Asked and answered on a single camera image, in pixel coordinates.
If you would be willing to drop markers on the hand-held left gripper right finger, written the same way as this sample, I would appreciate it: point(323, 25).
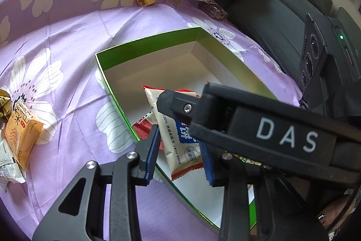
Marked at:
point(208, 166)

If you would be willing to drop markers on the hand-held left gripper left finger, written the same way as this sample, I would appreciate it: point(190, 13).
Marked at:
point(152, 150)

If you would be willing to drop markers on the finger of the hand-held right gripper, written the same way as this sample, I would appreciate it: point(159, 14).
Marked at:
point(253, 128)

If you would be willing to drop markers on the red snack packet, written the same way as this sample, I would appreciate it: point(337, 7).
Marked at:
point(143, 128)

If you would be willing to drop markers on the cream blue label snack packet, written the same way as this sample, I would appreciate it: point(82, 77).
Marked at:
point(177, 147)

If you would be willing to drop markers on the green cardboard box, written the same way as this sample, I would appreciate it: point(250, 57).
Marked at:
point(158, 66)

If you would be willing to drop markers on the person's right hand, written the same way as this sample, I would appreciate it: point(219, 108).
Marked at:
point(335, 212)

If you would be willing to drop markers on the dark grey sofa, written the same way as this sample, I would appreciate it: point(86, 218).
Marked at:
point(279, 18)

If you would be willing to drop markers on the brown patterned pouch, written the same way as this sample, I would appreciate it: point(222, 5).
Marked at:
point(215, 11)

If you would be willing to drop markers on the orange snack packet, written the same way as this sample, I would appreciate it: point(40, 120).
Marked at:
point(21, 135)

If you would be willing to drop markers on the white grey snack packet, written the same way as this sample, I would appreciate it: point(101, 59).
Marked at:
point(8, 164)

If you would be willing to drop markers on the dark brown snack packet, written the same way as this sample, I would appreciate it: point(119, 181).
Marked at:
point(4, 105)

